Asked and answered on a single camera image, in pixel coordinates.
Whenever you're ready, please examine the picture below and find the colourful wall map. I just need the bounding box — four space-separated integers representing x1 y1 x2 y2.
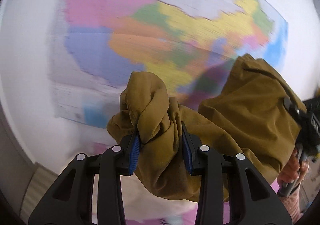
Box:
47 0 289 130

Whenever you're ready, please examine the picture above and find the pink floral bedsheet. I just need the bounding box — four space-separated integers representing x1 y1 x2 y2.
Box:
92 180 282 225

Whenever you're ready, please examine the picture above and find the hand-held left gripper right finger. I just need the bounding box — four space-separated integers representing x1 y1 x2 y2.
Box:
181 122 293 225

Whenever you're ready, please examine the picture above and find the person's right forearm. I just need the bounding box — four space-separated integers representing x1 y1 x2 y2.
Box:
277 185 305 224

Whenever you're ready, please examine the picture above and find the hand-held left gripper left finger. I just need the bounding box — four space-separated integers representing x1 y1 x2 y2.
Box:
28 132 141 225

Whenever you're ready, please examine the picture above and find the brown jacket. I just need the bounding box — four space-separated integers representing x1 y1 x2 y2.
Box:
106 53 308 203

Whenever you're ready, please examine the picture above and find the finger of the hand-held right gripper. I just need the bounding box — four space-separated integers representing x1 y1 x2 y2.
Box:
283 97 308 127

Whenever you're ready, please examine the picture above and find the person's right hand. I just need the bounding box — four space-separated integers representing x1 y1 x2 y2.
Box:
277 149 312 190

